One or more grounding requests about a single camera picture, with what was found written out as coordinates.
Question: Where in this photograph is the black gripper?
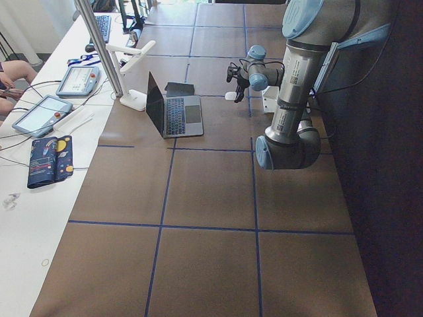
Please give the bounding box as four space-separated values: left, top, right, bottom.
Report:
234 66 250 103

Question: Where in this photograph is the white computer mouse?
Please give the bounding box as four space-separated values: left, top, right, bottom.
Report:
225 92 237 101

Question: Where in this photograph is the black mouse pad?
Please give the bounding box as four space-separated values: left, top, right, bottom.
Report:
165 82 195 98

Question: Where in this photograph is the grey laptop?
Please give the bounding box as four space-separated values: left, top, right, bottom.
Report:
145 72 204 138

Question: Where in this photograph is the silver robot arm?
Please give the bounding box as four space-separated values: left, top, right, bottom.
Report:
227 1 393 170

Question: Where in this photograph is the black keyboard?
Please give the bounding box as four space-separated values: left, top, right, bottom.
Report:
95 15 112 43

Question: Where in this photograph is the far teach pendant tablet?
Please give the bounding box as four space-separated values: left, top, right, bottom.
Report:
56 66 100 98

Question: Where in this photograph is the teach pendant tablet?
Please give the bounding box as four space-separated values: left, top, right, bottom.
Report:
56 66 100 98
12 95 73 138

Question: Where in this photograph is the space pattern pencil case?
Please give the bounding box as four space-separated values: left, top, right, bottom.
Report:
27 135 73 189

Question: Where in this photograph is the near teach pendant tablet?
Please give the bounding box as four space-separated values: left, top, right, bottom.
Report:
12 95 73 138

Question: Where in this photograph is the white pillar mount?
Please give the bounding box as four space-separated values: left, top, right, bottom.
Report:
262 86 313 112

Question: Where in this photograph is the aluminium frame post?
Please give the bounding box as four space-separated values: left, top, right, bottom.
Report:
75 0 123 98

